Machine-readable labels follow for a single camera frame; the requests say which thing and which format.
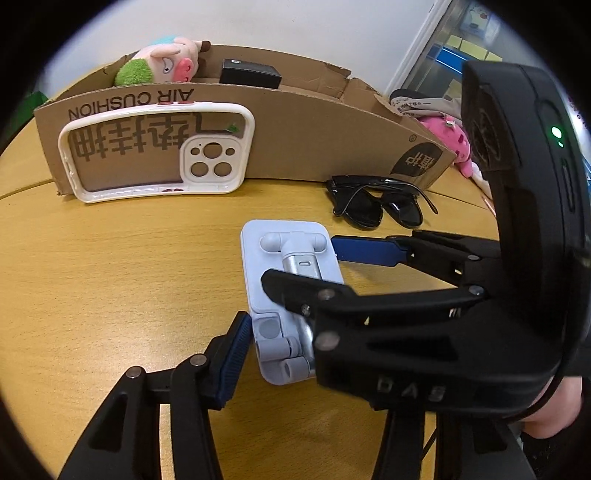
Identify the black sunglasses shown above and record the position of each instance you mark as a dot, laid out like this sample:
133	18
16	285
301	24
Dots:
364	207

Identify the brown cardboard box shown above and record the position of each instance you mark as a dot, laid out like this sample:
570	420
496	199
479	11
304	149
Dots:
300	138

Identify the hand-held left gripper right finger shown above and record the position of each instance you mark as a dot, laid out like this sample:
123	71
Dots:
401	443

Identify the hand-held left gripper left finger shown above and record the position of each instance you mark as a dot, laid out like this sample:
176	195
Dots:
233	360

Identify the person's right hand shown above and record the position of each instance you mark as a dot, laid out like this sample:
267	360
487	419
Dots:
554	410

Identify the white phone case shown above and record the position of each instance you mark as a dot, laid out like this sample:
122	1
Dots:
233	159

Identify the pink pig plush toy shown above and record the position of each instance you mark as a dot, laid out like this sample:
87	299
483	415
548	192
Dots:
171	60

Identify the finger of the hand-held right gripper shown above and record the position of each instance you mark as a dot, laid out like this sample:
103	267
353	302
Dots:
323	293
364	249

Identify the small black box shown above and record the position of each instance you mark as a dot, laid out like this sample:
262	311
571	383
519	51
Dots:
249	74

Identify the light blue phone stand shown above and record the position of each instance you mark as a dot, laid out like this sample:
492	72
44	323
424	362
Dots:
263	258

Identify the green chair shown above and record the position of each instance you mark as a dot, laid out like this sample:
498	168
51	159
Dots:
36	99

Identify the pink spotted plush toy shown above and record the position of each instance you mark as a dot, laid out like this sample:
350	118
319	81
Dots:
450	134

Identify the beige printed cloth bag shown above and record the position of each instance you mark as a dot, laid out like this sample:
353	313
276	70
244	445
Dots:
425	106

